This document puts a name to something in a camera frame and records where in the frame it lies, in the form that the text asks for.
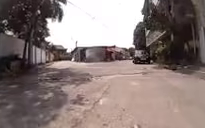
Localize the dark vehicle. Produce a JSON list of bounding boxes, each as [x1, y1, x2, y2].
[[132, 49, 152, 65]]

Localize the grey concrete road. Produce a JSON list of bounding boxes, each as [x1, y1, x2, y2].
[[0, 59, 205, 128]]

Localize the small building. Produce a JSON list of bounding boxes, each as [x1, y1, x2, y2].
[[49, 44, 73, 62]]

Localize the tall tree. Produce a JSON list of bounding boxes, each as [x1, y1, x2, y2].
[[132, 21, 148, 51]]

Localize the group of dark trees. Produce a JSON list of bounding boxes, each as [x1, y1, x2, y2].
[[0, 0, 68, 81]]

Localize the building with overgrown front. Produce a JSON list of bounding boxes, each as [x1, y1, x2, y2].
[[141, 0, 205, 68]]

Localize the low building with grey wall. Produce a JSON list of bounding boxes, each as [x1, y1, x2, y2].
[[70, 45, 128, 63]]

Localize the overhead wires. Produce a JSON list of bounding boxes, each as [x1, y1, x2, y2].
[[66, 0, 111, 30]]

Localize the white boundary wall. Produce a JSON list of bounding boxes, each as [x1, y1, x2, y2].
[[0, 31, 55, 68]]

